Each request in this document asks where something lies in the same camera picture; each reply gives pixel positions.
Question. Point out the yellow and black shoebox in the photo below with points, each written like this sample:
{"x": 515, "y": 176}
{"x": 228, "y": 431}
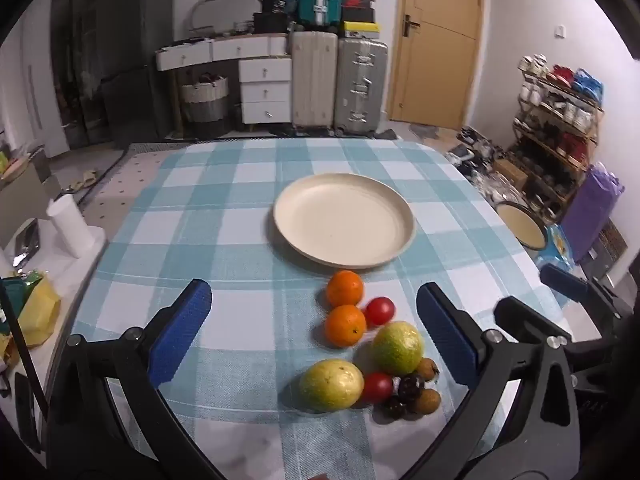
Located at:
{"x": 361, "y": 29}

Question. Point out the cream round plate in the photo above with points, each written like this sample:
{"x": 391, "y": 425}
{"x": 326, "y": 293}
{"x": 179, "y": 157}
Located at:
{"x": 345, "y": 220}

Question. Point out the wooden shoe rack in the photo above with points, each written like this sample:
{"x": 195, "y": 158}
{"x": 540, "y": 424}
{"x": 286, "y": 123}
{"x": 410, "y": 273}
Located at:
{"x": 555, "y": 130}

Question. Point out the grey slipper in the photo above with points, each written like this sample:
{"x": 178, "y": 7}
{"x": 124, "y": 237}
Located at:
{"x": 389, "y": 134}

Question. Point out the cream enamel basin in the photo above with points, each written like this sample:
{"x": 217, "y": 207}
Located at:
{"x": 520, "y": 225}

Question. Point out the red and black shoebox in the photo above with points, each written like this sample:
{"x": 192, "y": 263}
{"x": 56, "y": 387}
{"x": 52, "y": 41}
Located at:
{"x": 358, "y": 11}

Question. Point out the yellow-green guava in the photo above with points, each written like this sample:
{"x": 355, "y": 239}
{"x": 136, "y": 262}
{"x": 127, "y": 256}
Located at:
{"x": 331, "y": 385}

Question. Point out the woven laundry basket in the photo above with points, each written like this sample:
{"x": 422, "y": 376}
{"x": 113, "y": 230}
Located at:
{"x": 205, "y": 100}

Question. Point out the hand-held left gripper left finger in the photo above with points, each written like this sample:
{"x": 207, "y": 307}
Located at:
{"x": 180, "y": 330}

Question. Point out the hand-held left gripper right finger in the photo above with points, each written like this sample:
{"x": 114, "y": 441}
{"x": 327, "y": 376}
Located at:
{"x": 445, "y": 330}

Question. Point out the yellow bag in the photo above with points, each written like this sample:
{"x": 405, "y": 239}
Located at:
{"x": 42, "y": 310}

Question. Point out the wooden door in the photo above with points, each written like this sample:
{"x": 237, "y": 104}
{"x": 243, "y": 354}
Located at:
{"x": 440, "y": 60}

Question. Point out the orange mandarin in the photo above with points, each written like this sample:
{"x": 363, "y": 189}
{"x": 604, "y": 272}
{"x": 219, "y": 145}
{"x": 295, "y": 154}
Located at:
{"x": 345, "y": 287}
{"x": 345, "y": 325}

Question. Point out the white drawer cabinet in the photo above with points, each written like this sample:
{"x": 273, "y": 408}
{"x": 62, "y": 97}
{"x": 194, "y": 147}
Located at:
{"x": 264, "y": 85}

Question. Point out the white paper roll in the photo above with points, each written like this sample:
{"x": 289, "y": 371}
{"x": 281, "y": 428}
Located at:
{"x": 70, "y": 225}

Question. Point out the brown longan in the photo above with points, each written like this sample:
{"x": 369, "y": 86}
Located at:
{"x": 427, "y": 368}
{"x": 426, "y": 401}

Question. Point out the blue packet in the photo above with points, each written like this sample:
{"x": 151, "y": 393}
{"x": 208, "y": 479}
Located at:
{"x": 557, "y": 247}

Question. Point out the green guava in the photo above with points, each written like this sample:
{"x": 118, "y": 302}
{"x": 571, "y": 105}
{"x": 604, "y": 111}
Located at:
{"x": 397, "y": 347}

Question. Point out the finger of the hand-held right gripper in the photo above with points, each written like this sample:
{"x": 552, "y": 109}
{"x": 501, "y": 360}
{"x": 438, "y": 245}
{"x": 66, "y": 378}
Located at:
{"x": 562, "y": 280}
{"x": 525, "y": 316}

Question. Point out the dark tall cabinet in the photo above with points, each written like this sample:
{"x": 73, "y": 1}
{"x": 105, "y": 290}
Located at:
{"x": 135, "y": 60}

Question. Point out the cardboard box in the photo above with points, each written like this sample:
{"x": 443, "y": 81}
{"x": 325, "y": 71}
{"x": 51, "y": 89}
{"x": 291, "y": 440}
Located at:
{"x": 510, "y": 172}

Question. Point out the black bag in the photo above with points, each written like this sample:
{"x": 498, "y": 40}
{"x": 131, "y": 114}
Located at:
{"x": 273, "y": 2}

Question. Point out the beige suitcase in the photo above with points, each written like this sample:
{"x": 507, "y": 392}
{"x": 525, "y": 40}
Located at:
{"x": 314, "y": 80}

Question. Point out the red tomato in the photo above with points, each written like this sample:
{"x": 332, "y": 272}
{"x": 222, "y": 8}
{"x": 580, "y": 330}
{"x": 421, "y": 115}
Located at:
{"x": 379, "y": 311}
{"x": 377, "y": 386}

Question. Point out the teal checked tablecloth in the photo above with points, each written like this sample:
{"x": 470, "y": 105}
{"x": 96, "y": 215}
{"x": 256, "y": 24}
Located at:
{"x": 225, "y": 240}

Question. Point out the patterned brown mat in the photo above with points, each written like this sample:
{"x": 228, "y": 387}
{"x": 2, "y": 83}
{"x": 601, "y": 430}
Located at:
{"x": 611, "y": 242}

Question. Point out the grey doormat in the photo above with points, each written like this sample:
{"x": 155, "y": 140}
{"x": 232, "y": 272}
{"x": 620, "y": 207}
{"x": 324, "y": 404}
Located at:
{"x": 425, "y": 131}

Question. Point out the silver suitcase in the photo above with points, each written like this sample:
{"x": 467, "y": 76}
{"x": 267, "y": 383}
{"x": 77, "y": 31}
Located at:
{"x": 361, "y": 85}

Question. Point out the dark cherry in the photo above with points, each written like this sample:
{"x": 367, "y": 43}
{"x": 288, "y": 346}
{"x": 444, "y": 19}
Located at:
{"x": 411, "y": 386}
{"x": 395, "y": 406}

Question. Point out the purple bag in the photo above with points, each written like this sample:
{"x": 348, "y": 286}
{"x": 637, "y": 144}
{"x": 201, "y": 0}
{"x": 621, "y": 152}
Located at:
{"x": 595, "y": 210}

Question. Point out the grey metal frame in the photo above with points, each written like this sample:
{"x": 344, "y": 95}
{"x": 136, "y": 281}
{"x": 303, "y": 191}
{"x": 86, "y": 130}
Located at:
{"x": 200, "y": 7}

